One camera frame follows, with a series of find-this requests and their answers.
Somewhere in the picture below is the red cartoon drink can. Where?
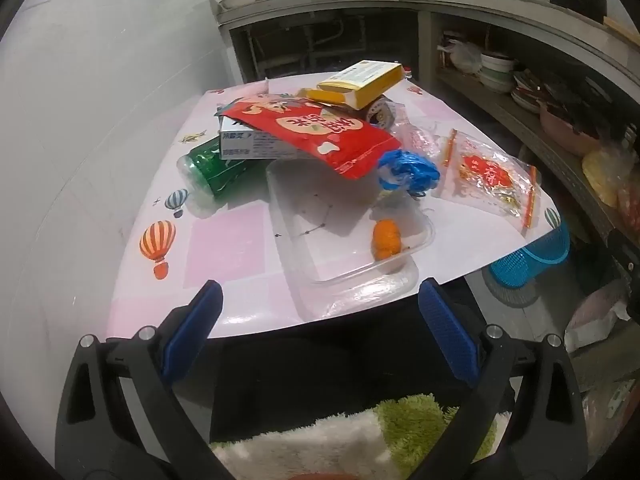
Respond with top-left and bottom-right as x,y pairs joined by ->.
366,96 -> 397,130

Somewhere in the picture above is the blue white toothpaste box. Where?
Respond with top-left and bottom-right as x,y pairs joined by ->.
218,116 -> 311,160

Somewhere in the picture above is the clear red printed bag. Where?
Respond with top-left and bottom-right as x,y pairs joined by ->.
434,129 -> 541,236

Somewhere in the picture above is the green white fluffy sleeve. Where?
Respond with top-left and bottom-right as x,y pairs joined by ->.
209,392 -> 501,480

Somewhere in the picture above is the blue mesh trash basket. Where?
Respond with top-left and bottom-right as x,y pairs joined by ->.
489,222 -> 570,289

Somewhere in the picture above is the stack of white bowls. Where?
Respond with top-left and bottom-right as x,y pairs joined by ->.
478,52 -> 515,94

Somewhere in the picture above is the orange peel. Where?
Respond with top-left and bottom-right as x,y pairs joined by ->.
371,219 -> 402,261

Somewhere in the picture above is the grey concrete kitchen counter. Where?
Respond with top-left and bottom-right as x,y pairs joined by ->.
214,0 -> 640,201

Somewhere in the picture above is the green plastic bottle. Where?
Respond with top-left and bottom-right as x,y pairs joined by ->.
177,138 -> 258,198

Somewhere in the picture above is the red snack bag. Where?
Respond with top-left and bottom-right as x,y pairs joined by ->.
219,94 -> 400,179

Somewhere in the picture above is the clear plastic tray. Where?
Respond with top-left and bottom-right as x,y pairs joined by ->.
266,159 -> 435,322

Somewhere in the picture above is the white plastic bag on shelf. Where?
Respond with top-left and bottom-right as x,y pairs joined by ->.
437,39 -> 483,75

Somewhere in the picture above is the pink plastic basin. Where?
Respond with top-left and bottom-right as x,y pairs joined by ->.
539,101 -> 600,157

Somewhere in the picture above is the yellow bag on shelf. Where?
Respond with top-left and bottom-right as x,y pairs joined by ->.
582,145 -> 637,208

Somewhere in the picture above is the blue wrapper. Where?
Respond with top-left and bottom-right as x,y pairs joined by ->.
376,150 -> 440,197

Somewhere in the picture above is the yellow white medicine box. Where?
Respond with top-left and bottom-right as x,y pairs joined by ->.
298,60 -> 405,110

